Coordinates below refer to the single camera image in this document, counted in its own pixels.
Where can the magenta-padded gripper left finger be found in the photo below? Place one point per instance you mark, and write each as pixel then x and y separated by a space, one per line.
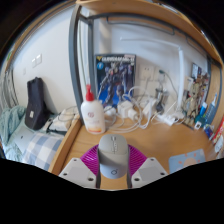
pixel 77 172

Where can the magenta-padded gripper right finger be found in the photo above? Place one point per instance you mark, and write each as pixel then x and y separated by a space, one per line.
pixel 150 171

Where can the grey computer mouse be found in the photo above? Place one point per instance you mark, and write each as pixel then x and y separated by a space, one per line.
pixel 113 156

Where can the light blue printed mouse pad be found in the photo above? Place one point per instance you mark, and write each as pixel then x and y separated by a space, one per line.
pixel 186 161

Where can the wooden bed side board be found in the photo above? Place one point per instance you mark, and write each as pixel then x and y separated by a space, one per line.
pixel 65 146

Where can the blue white checked pillow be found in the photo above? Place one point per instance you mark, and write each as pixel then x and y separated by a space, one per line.
pixel 41 150

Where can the white power strip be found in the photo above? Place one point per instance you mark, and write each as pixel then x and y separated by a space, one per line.
pixel 166 119

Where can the white lotion bottle red pump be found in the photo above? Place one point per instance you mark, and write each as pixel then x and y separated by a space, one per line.
pixel 93 116

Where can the white power adapter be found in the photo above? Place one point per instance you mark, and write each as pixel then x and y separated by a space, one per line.
pixel 150 106

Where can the white charger block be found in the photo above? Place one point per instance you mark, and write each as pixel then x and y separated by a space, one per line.
pixel 125 109

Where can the black bag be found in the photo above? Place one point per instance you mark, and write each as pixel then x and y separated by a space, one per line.
pixel 36 105

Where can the beige robot figure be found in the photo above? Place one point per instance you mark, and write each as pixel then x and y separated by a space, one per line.
pixel 194 101

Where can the teal blanket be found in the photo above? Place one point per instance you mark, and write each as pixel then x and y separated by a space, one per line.
pixel 10 123

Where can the blue spray bottle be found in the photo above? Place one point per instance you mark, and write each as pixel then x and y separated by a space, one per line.
pixel 212 110

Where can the white desk lamp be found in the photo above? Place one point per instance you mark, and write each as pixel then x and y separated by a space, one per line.
pixel 181 80

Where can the robot model kit box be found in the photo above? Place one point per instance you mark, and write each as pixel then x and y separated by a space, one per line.
pixel 115 78

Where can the colourful printed poster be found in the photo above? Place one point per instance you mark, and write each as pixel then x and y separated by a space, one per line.
pixel 196 70

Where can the small white square frame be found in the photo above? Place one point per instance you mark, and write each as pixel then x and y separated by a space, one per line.
pixel 198 125

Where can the white wall socket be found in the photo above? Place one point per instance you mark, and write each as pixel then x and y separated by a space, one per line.
pixel 147 73

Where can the grey metal desk frame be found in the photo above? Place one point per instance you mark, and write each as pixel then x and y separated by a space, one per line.
pixel 75 60

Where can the white light switch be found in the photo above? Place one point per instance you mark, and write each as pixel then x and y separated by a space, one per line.
pixel 36 60

